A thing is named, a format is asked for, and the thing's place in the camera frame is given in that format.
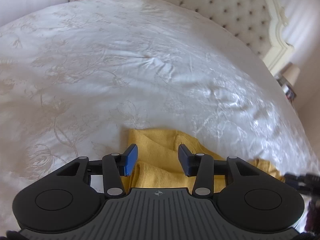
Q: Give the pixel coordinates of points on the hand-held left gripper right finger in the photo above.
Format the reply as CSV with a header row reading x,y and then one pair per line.
x,y
184,160

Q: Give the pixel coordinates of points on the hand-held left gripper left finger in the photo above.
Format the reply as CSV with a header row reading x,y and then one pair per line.
x,y
131,158

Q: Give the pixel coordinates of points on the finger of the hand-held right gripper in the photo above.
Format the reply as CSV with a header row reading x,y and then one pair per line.
x,y
305,181

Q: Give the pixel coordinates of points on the yellow knit sweater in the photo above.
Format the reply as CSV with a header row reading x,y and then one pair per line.
x,y
160,150

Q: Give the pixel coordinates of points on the dark red cloth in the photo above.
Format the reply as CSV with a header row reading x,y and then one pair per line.
x,y
313,215

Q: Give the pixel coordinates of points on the bed with white floral bedspread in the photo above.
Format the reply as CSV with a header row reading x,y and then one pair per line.
x,y
125,67

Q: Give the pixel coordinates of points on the table lamp with cream shade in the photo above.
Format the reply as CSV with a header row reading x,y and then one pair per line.
x,y
291,73

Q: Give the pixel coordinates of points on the tufted cream headboard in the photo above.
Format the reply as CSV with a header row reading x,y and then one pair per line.
x,y
225,7

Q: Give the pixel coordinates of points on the dark picture frame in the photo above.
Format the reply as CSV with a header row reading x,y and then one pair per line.
x,y
290,93

